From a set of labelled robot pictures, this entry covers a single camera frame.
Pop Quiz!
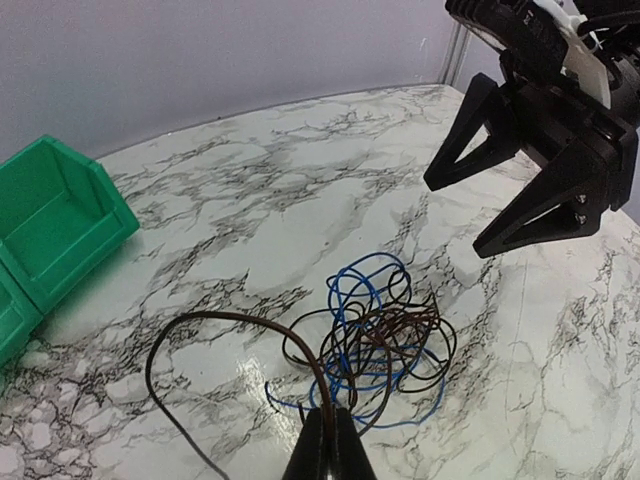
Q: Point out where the green bin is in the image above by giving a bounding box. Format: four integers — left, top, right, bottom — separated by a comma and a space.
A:
0, 277, 43, 366
1, 136, 139, 314

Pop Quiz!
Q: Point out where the blue cable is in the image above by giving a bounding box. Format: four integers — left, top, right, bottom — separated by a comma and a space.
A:
263, 252, 447, 431

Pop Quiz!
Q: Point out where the green bin middle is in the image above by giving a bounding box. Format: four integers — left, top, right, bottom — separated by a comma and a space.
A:
0, 277, 43, 366

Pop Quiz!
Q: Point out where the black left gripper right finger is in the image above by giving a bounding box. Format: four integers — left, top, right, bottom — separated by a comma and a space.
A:
330, 408, 376, 480

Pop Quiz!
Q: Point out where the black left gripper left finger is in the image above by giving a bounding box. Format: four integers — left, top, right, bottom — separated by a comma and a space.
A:
282, 408, 329, 480

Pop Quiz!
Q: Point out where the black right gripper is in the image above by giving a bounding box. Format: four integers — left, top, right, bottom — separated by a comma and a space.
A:
424, 29, 639, 258

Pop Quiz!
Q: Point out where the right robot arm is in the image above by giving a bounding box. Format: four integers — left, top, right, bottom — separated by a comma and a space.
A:
424, 1, 639, 258

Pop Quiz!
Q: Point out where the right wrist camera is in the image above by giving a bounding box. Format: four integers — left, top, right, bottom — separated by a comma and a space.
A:
445, 1, 611, 108

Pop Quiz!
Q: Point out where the green bin right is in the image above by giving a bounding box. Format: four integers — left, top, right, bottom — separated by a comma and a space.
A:
1, 136, 139, 314

